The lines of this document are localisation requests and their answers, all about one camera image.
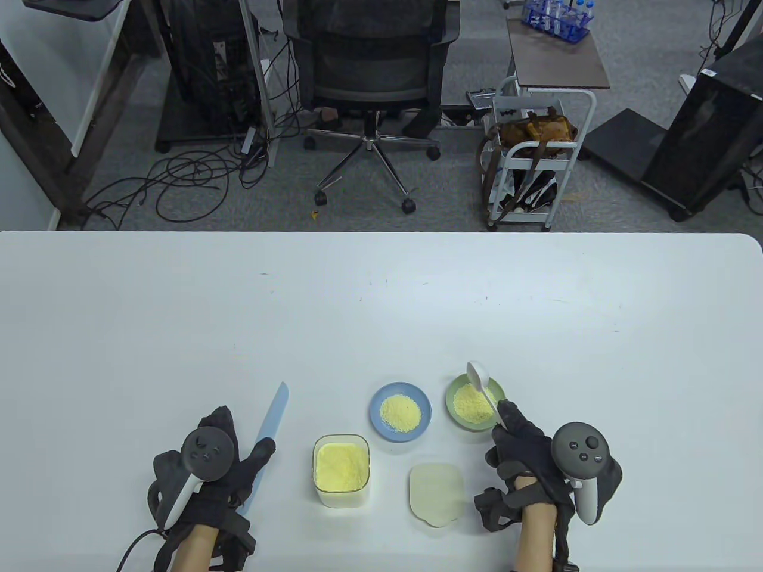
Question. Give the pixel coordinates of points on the black mesh office chair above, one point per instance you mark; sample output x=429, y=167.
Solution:
x=369, y=65

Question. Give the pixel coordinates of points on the green round dish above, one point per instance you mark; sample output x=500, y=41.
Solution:
x=456, y=420

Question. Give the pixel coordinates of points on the grey white handheld controller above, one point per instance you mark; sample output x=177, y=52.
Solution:
x=581, y=450
x=205, y=453

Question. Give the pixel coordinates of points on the white plastic coffee spoon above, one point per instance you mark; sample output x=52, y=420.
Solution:
x=478, y=374

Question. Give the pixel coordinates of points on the yellow chicken bouillon pile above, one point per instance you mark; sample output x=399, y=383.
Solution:
x=471, y=408
x=400, y=412

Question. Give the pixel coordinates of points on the brown leather bag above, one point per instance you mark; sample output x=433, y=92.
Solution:
x=536, y=128

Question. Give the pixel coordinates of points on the white rolling cart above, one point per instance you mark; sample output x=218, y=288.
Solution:
x=545, y=144

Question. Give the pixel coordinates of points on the blue test tube rack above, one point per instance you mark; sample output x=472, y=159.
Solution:
x=557, y=18

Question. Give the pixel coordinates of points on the person's right forearm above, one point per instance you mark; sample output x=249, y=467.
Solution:
x=536, y=542

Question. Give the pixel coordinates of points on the person's left forearm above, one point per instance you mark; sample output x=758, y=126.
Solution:
x=194, y=551

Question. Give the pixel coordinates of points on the white metal desk leg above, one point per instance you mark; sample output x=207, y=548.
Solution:
x=256, y=59

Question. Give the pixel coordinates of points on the cream jar lid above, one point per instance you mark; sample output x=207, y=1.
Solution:
x=436, y=494

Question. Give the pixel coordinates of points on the light blue plastic knife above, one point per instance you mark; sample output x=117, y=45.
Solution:
x=274, y=411

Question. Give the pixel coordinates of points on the blue round dish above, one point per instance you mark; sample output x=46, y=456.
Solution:
x=377, y=414

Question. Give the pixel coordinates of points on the dark wooden desk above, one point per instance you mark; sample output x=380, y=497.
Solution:
x=36, y=152

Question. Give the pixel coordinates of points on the person's right hand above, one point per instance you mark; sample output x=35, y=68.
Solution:
x=524, y=447

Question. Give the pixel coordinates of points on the black and white bag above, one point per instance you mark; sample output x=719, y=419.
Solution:
x=533, y=190

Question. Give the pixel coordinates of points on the brown side table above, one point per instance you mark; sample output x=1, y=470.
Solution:
x=560, y=59

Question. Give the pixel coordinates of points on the black computer tower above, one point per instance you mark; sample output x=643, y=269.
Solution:
x=208, y=59
x=709, y=131

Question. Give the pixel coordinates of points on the glass chicken bouillon jar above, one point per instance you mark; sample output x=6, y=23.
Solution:
x=341, y=468

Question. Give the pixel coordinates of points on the person's left hand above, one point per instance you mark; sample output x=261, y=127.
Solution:
x=241, y=476

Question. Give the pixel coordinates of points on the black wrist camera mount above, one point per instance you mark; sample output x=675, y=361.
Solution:
x=495, y=512

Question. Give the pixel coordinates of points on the black flat floor platform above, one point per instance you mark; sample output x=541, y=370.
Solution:
x=626, y=140

